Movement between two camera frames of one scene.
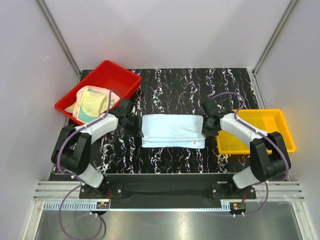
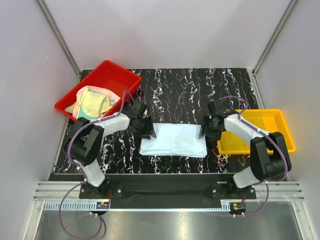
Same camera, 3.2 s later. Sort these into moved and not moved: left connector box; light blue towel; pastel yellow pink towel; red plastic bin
Moved: light blue towel
Not moved: red plastic bin; pastel yellow pink towel; left connector box
